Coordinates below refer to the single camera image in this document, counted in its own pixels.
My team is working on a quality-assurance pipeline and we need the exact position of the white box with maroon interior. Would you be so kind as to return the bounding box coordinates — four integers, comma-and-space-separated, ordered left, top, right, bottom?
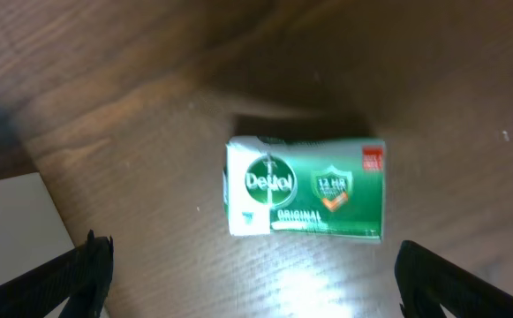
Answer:
0, 173, 78, 317

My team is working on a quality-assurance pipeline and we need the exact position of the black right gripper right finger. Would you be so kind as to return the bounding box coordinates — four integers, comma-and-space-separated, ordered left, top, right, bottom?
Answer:
394, 240, 513, 318

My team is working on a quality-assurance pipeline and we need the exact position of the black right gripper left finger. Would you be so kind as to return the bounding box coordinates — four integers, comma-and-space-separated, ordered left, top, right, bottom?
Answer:
0, 231, 114, 318

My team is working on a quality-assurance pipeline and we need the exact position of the green Dettol soap box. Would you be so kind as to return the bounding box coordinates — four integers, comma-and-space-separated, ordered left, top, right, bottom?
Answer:
223, 136, 386, 242

